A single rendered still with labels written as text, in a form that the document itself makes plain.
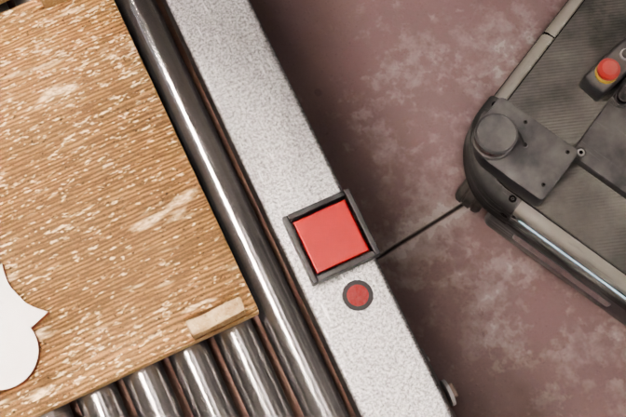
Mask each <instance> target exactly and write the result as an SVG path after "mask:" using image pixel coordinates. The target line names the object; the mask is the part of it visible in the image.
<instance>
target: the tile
mask: <svg viewBox="0 0 626 417"><path fill-rule="evenodd" d="M49 314H50V313H49V312H47V311H44V310H41V309H38V308H35V307H33V306H31V305H30V304H28V303H26V302H25V301H24V300H23V299H22V298H21V297H20V296H19V295H18V294H17V293H16V292H15V290H14V289H13V288H11V286H10V284H9V282H8V279H7V274H6V270H5V266H4V265H3V264H2V263H1V264H0V391H7V390H11V389H14V388H16V387H19V386H20V385H22V384H24V383H25V382H26V381H28V380H29V379H30V378H31V376H32V375H33V374H34V372H35V370H36V368H37V365H38V363H39V359H40V343H39V341H38V338H37V336H36V334H35V332H34V331H33V329H34V328H35V327H36V326H37V325H38V324H39V323H40V322H41V321H42V320H43V319H44V318H45V317H46V316H48V315H49Z"/></svg>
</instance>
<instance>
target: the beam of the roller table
mask: <svg viewBox="0 0 626 417"><path fill-rule="evenodd" d="M161 1H162V3H163V5H164V7H165V9H166V11H167V13H168V15H169V17H170V20H171V23H172V25H173V27H174V29H175V31H176V33H177V34H178V36H179V39H180V41H181V43H182V45H183V47H184V50H185V53H186V55H187V57H188V59H189V60H190V62H191V64H192V66H193V69H194V71H195V73H196V75H197V78H198V80H199V83H200V85H201V86H202V88H203V90H204V92H205V94H206V96H207V99H208V101H209V103H210V105H211V108H212V110H213V112H214V114H215V116H216V118H217V120H218V122H219V124H220V126H221V129H222V131H223V133H224V135H225V137H226V139H227V142H228V144H229V146H230V148H231V150H232V152H233V154H234V156H235V158H236V160H237V162H238V165H239V167H240V169H241V172H242V174H243V176H244V178H245V180H246V182H247V183H248V186H249V188H250V190H251V192H252V195H253V197H254V199H255V202H256V204H257V206H258V208H259V209H260V211H261V213H262V216H263V218H264V220H265V223H266V225H267V227H268V229H269V232H270V234H271V235H272V237H273V239H274V241H275V243H276V246H277V248H278V250H279V253H280V255H281V257H282V259H283V261H284V263H285V265H286V267H287V269H288V271H289V273H290V276H291V278H292V280H293V283H294V285H295V286H296V288H297V291H298V293H299V295H300V297H301V299H302V301H303V303H304V306H305V308H306V310H307V312H308V314H309V316H310V319H311V321H312V323H313V325H314V327H315V329H316V331H317V333H318V335H319V337H320V340H321V342H322V344H323V346H324V349H325V351H326V353H327V355H328V357H329V359H330V360H331V362H332V365H333V368H334V370H335V372H336V374H337V376H338V379H339V381H340V383H341V384H342V386H343V388H344V390H345V392H346V395H347V398H348V400H349V402H350V404H351V406H352V409H353V410H354V412H355V414H356V416H357V417H455V416H454V414H453V413H452V411H451V409H450V407H449V405H448V403H447V401H446V399H445V397H444V395H443V393H442V390H441V388H440V387H439V385H438V383H437V381H436V379H435V377H434V375H433V372H432V370H431V368H430V366H429V363H428V362H427V360H426V358H425V356H424V354H423V352H422V350H421V348H420V346H419V344H418V342H417V340H416V338H415V336H414V334H413V332H412V330H411V328H410V326H409V323H408V321H407V319H406V317H405V315H404V313H403V311H402V309H401V307H400V305H399V303H398V301H397V299H396V297H395V295H394V293H393V291H392V289H391V287H390V285H389V283H388V281H387V279H386V277H385V274H384V272H383V270H382V268H381V266H380V264H379V262H378V260H377V258H374V259H373V260H371V261H369V262H366V263H364V264H362V265H360V266H357V267H355V268H353V269H351V270H349V271H346V272H344V273H343V274H341V275H339V276H335V277H333V278H331V279H329V280H326V281H324V282H322V283H320V284H318V285H316V286H314V287H313V286H312V285H311V282H310V280H309V278H308V276H307V274H306V271H305V269H304V266H303V265H302V263H301V261H300V259H299V257H298V255H297V253H296V251H295V248H294V246H293V243H292V241H291V239H290V238H289V236H288V233H287V231H286V229H285V227H284V225H283V223H282V217H284V216H288V215H289V214H291V213H293V212H295V211H297V210H299V209H302V208H305V207H307V206H309V205H311V204H314V203H316V202H318V201H320V200H322V199H324V198H326V197H328V196H331V195H334V194H336V193H339V192H341V191H343V189H342V187H341V185H340V183H339V181H338V180H337V178H336V175H335V173H334V171H333V168H332V166H331V164H330V162H329V160H328V158H327V156H326V154H325V153H324V151H323V149H322V147H321V145H320V142H319V140H318V138H317V136H316V134H315V132H314V130H313V128H312V126H311V124H310V122H309V120H308V118H307V116H306V113H305V111H304V109H303V107H302V105H301V103H300V101H299V100H298V98H297V96H296V94H295V92H294V90H293V87H292V85H291V83H290V81H289V79H288V76H287V75H286V73H285V71H284V69H283V67H282V65H281V63H280V61H279V58H278V56H277V54H276V52H275V50H274V48H273V47H272V45H271V43H270V41H269V39H268V37H267V35H266V33H265V30H264V27H263V25H262V23H261V22H260V20H259V18H258V16H257V14H256V12H255V10H254V8H253V6H252V3H251V1H250V0H161ZM353 280H362V281H364V282H366V283H368V284H369V285H370V286H371V288H372V290H373V293H374V298H373V301H372V303H371V305H370V306H369V307H368V308H366V309H365V310H362V311H354V310H351V309H349V308H348V307H347V306H346V305H345V303H344V301H343V298H342V292H343V289H344V287H345V285H346V284H347V283H349V282H350V281H353Z"/></svg>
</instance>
